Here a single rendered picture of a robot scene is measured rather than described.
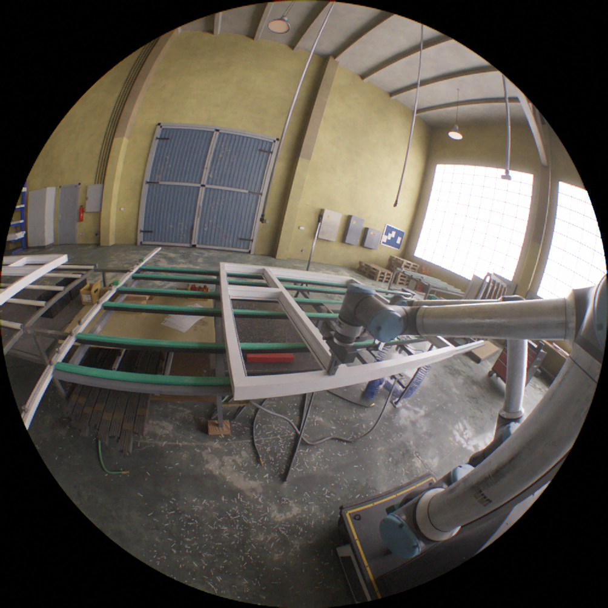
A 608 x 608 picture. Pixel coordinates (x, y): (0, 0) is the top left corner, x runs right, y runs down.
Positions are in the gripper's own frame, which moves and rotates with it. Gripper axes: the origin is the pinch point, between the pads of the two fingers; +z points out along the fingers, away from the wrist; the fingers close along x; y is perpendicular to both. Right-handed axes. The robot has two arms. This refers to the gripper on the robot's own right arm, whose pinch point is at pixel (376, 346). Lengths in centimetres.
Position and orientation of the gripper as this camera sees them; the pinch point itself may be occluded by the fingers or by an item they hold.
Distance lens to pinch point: 115.9
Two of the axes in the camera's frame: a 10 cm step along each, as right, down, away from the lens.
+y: -7.2, -6.3, -2.8
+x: 4.4, -1.0, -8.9
